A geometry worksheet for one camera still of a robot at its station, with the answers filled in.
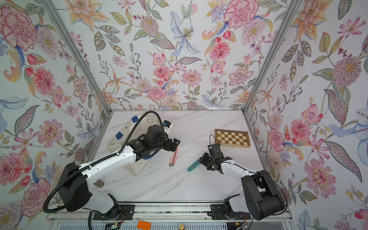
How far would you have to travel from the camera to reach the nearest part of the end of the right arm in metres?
0.67

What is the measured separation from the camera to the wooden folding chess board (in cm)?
100

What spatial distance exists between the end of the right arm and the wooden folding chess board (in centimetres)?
22
